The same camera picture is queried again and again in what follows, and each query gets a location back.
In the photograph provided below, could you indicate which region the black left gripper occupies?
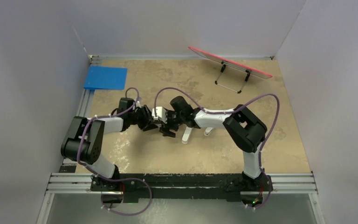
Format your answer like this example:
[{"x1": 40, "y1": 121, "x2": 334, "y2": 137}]
[{"x1": 128, "y1": 105, "x2": 161, "y2": 131}]

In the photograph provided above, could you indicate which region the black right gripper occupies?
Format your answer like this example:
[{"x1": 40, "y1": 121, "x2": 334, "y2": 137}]
[{"x1": 160, "y1": 109, "x2": 186, "y2": 137}]

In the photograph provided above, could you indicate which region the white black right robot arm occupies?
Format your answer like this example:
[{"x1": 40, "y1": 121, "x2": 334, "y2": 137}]
[{"x1": 152, "y1": 96, "x2": 267, "y2": 190}]

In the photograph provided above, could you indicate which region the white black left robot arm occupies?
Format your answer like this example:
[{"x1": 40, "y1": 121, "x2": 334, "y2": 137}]
[{"x1": 61, "y1": 98, "x2": 158, "y2": 191}]

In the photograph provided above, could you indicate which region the small white stapler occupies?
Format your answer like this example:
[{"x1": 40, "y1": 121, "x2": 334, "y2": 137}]
[{"x1": 204, "y1": 127, "x2": 214, "y2": 136}]

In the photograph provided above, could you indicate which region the blue plastic board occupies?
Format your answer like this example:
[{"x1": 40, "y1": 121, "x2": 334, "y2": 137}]
[{"x1": 83, "y1": 66, "x2": 128, "y2": 90}]

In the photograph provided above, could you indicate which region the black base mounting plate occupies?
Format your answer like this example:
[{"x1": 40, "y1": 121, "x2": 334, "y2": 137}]
[{"x1": 90, "y1": 173, "x2": 273, "y2": 205}]

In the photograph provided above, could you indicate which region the red tablet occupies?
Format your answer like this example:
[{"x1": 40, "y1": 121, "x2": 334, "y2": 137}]
[{"x1": 188, "y1": 46, "x2": 273, "y2": 79}]

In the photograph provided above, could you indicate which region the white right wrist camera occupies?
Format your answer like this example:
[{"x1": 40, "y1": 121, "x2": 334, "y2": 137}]
[{"x1": 152, "y1": 106, "x2": 167, "y2": 123}]

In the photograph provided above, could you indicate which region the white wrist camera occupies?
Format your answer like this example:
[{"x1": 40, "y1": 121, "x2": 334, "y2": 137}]
[
  {"x1": 152, "y1": 106, "x2": 167, "y2": 123},
  {"x1": 133, "y1": 98, "x2": 142, "y2": 110}
]

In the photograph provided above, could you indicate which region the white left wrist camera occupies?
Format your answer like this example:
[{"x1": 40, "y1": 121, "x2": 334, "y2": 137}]
[{"x1": 133, "y1": 98, "x2": 142, "y2": 110}]

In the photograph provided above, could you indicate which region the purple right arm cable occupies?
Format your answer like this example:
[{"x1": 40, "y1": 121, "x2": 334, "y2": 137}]
[{"x1": 153, "y1": 87, "x2": 281, "y2": 211}]

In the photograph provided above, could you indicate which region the aluminium left rail frame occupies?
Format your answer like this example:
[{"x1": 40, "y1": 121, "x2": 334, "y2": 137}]
[{"x1": 62, "y1": 55, "x2": 103, "y2": 166}]

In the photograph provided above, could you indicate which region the aluminium rail frame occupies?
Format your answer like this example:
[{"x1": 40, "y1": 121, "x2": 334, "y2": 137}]
[
  {"x1": 37, "y1": 173, "x2": 325, "y2": 224},
  {"x1": 62, "y1": 55, "x2": 103, "y2": 166}
]

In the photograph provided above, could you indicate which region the black wire tablet stand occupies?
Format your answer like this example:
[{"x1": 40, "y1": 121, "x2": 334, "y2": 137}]
[{"x1": 214, "y1": 61, "x2": 252, "y2": 94}]

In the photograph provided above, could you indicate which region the aluminium front rail frame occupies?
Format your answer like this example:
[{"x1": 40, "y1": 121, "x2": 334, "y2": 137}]
[{"x1": 37, "y1": 173, "x2": 325, "y2": 224}]

